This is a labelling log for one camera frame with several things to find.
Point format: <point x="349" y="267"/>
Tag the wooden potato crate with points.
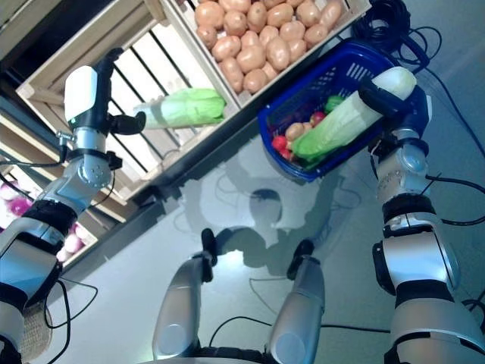
<point x="238" y="99"/>

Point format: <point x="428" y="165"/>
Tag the grey woven wicker basket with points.
<point x="36" y="333"/>

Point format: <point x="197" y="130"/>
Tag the silver robot torso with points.
<point x="219" y="358"/>

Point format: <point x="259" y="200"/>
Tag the slatted wooden cabbage crate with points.
<point x="76" y="49"/>

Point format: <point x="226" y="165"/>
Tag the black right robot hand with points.
<point x="413" y="112"/>

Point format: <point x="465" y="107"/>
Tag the silver left robot leg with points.
<point x="178" y="303"/>

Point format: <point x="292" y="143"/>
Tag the napa cabbage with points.
<point x="341" y="121"/>
<point x="189" y="108"/>

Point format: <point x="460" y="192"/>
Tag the purple white turnip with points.
<point x="76" y="231"/>
<point x="20" y="206"/>
<point x="7" y="191"/>
<point x="64" y="252"/>

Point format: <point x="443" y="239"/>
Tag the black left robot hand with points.
<point x="81" y="95"/>

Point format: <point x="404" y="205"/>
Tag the silver robot leg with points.
<point x="299" y="303"/>
<point x="178" y="303"/>

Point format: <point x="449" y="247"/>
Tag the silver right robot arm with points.
<point x="413" y="163"/>

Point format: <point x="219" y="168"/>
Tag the red apple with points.
<point x="280" y="143"/>
<point x="317" y="117"/>

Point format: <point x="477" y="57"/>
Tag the silver right robot leg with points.
<point x="299" y="303"/>

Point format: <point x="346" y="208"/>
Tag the brown potato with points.
<point x="296" y="49"/>
<point x="277" y="53"/>
<point x="291" y="32"/>
<point x="254" y="79"/>
<point x="249" y="38"/>
<point x="307" y="11"/>
<point x="226" y="47"/>
<point x="269" y="34"/>
<point x="209" y="15"/>
<point x="257" y="13"/>
<point x="235" y="4"/>
<point x="206" y="36"/>
<point x="295" y="130"/>
<point x="329" y="13"/>
<point x="280" y="15"/>
<point x="315" y="34"/>
<point x="270" y="70"/>
<point x="232" y="72"/>
<point x="251" y="57"/>
<point x="235" y="22"/>

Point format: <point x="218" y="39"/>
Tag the blue plastic shopping basket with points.
<point x="322" y="83"/>

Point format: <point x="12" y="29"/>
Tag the small red tomato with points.
<point x="286" y="154"/>

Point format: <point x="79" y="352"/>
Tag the green bell pepper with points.
<point x="335" y="102"/>

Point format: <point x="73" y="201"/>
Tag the wooden display shelf frame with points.
<point x="110" y="212"/>

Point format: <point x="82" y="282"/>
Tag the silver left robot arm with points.
<point x="91" y="174"/>

